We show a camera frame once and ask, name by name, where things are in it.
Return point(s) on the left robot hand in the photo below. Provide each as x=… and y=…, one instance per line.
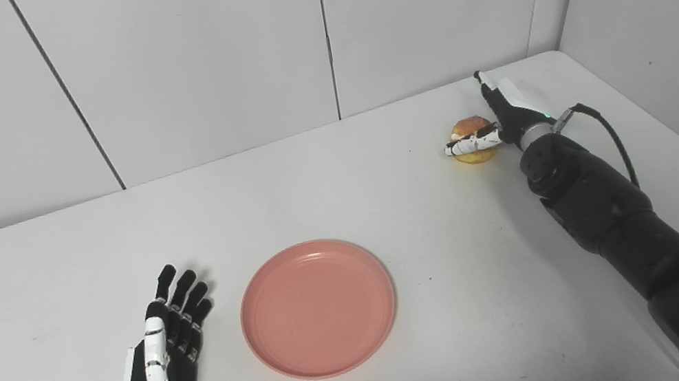
x=166, y=375

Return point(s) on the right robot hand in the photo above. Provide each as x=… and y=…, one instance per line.
x=507, y=112

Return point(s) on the cream puff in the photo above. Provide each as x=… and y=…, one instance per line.
x=470, y=129

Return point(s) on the pink plate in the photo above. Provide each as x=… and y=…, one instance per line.
x=318, y=308

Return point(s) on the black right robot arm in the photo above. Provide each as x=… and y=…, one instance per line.
x=647, y=234

